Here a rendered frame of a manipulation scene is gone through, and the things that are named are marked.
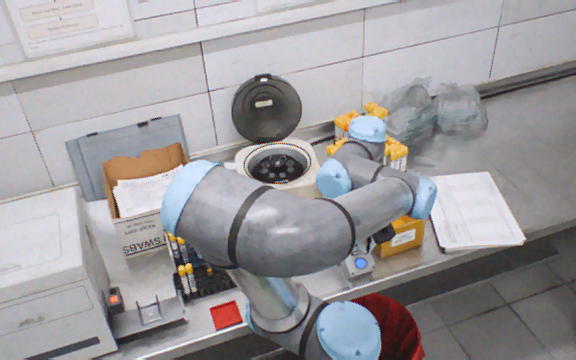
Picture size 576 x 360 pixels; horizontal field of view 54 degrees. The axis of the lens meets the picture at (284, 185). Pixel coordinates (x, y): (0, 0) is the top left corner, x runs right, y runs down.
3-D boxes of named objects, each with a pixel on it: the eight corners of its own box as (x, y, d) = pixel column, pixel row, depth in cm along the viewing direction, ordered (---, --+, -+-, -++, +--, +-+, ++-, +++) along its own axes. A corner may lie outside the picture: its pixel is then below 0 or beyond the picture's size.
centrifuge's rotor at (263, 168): (257, 200, 163) (254, 181, 158) (249, 169, 175) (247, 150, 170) (309, 192, 164) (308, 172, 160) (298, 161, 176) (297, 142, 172)
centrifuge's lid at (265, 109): (226, 81, 163) (224, 72, 169) (237, 157, 176) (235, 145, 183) (299, 71, 165) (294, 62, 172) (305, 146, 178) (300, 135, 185)
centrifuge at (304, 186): (248, 237, 159) (244, 204, 151) (236, 174, 182) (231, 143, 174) (331, 223, 161) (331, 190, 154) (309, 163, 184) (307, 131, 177)
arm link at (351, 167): (364, 183, 102) (391, 152, 108) (311, 164, 107) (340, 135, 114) (362, 215, 107) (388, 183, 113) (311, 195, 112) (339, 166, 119)
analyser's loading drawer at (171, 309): (101, 347, 131) (95, 333, 127) (98, 325, 136) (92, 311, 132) (188, 319, 135) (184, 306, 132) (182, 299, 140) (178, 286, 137)
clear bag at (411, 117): (395, 156, 184) (399, 107, 173) (358, 134, 195) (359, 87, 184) (447, 126, 196) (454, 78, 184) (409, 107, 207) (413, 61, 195)
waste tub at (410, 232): (380, 260, 149) (381, 233, 143) (356, 229, 159) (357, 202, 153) (424, 245, 152) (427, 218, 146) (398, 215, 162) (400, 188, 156)
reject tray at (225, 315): (215, 330, 135) (215, 328, 134) (209, 309, 140) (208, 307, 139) (243, 322, 136) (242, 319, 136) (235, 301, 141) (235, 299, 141)
